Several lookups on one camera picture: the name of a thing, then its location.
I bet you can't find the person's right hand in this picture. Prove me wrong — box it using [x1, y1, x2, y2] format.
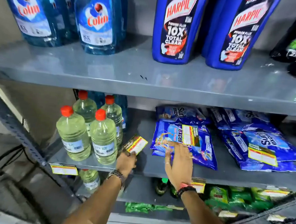
[161, 140, 200, 191]

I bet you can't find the person's left hand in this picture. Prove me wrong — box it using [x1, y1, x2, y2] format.
[114, 150, 138, 179]

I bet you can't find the dark green bottle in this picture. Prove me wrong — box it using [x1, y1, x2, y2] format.
[155, 177, 170, 197]
[168, 183, 181, 199]

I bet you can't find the clear bottle with red cap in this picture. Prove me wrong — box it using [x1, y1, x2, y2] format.
[70, 90, 100, 137]
[86, 108, 122, 166]
[97, 94, 127, 148]
[53, 104, 95, 163]

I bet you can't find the clear pale liquid bottle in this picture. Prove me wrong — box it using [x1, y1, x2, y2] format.
[78, 168, 102, 193]

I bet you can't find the grey metal shelf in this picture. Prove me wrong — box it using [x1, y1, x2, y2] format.
[0, 21, 296, 224]

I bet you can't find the blue toilet cleaner bottle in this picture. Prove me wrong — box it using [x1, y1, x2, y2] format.
[195, 0, 228, 60]
[150, 0, 209, 67]
[204, 0, 282, 75]

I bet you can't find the person's right forearm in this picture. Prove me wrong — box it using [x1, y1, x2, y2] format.
[178, 189, 250, 224]

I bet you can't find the person's left forearm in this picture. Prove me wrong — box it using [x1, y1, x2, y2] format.
[56, 171, 126, 224]

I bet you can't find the silver wristwatch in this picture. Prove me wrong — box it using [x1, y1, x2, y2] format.
[105, 169, 127, 190]

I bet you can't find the red thread wristband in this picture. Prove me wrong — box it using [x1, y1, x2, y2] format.
[179, 182, 196, 190]

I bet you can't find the black bead bracelet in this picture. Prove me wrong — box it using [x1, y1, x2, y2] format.
[176, 184, 198, 201]

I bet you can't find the black cable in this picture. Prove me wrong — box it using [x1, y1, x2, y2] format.
[0, 143, 39, 181]

